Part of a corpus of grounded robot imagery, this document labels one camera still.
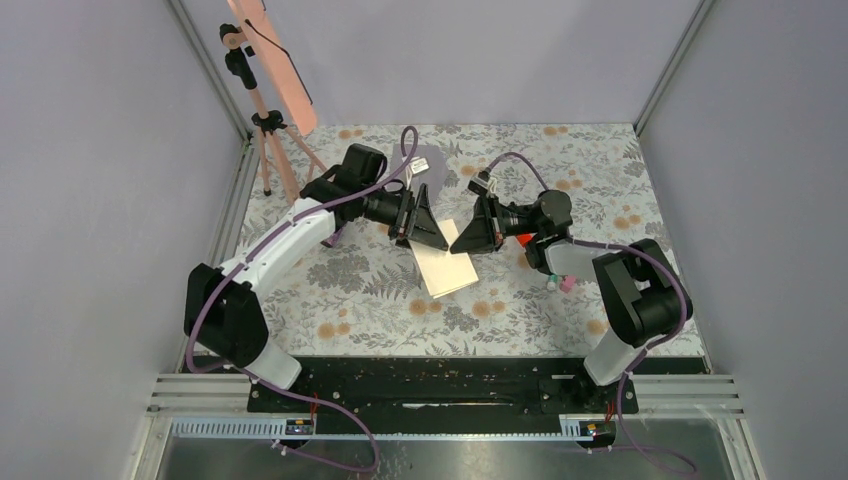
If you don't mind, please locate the beige letter paper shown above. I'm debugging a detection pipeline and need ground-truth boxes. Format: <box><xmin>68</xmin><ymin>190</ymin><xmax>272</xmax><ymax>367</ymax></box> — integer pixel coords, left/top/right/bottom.
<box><xmin>410</xmin><ymin>242</ymin><xmax>479</xmax><ymax>299</ymax></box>

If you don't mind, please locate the pink board on tripod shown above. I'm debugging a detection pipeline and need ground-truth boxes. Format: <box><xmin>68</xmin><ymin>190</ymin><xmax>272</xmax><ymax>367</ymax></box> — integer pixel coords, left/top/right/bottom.
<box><xmin>222</xmin><ymin>0</ymin><xmax>317</xmax><ymax>135</ymax></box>

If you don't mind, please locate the red rectangular block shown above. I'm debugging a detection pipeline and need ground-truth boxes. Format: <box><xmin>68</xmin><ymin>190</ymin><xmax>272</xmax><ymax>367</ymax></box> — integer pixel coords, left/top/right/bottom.
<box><xmin>515</xmin><ymin>233</ymin><xmax>535</xmax><ymax>248</ymax></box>

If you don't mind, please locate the aluminium slotted rail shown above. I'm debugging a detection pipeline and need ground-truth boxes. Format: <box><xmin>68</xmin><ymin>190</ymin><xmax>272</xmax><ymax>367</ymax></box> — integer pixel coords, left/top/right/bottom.
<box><xmin>170</xmin><ymin>416</ymin><xmax>595</xmax><ymax>442</ymax></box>

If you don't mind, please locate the pink tripod stand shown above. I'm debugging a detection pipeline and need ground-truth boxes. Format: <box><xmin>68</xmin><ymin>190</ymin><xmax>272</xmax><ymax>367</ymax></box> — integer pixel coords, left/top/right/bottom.
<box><xmin>219</xmin><ymin>23</ymin><xmax>327</xmax><ymax>203</ymax></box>

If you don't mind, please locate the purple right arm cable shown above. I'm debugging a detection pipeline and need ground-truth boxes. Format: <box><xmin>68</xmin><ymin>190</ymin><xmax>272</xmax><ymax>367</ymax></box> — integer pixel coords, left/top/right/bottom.
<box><xmin>486</xmin><ymin>151</ymin><xmax>698</xmax><ymax>478</ymax></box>

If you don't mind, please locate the pink eraser block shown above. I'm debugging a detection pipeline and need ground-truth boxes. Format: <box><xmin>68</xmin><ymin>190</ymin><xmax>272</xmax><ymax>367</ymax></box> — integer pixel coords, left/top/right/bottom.
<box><xmin>559</xmin><ymin>275</ymin><xmax>577</xmax><ymax>293</ymax></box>

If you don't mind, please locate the purple glitter microphone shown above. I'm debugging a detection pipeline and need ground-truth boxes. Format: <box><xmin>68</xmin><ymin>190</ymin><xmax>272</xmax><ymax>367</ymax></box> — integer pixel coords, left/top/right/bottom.
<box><xmin>321</xmin><ymin>229</ymin><xmax>343</xmax><ymax>248</ymax></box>

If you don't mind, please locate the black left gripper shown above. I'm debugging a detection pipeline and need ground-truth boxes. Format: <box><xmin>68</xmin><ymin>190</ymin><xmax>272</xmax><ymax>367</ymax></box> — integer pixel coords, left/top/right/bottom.
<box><xmin>360</xmin><ymin>184</ymin><xmax>448</xmax><ymax>255</ymax></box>

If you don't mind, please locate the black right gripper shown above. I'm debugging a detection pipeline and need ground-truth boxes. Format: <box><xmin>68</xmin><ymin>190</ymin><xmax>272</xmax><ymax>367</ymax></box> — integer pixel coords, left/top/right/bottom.
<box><xmin>451</xmin><ymin>194</ymin><xmax>544</xmax><ymax>256</ymax></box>

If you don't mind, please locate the grey envelope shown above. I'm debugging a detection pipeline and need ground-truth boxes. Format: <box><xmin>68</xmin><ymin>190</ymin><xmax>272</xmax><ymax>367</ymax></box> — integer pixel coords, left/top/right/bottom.
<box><xmin>398</xmin><ymin>143</ymin><xmax>449</xmax><ymax>200</ymax></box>

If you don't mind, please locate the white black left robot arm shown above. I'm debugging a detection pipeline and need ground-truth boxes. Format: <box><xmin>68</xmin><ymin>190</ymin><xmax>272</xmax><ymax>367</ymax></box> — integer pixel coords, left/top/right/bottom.
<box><xmin>184</xmin><ymin>144</ymin><xmax>449</xmax><ymax>411</ymax></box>

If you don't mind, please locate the floral patterned table mat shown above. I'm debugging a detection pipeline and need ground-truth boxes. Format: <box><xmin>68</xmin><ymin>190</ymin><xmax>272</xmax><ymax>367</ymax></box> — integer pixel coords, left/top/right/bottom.
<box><xmin>264</xmin><ymin>124</ymin><xmax>671</xmax><ymax>357</ymax></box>

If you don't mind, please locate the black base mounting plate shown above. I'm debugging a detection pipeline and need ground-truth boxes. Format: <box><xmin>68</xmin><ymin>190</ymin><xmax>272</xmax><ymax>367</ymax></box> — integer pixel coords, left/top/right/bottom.
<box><xmin>181</xmin><ymin>356</ymin><xmax>710</xmax><ymax>437</ymax></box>

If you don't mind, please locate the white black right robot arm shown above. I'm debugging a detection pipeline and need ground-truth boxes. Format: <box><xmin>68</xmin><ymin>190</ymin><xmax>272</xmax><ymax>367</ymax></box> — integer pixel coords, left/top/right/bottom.
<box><xmin>450</xmin><ymin>190</ymin><xmax>692</xmax><ymax>412</ymax></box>

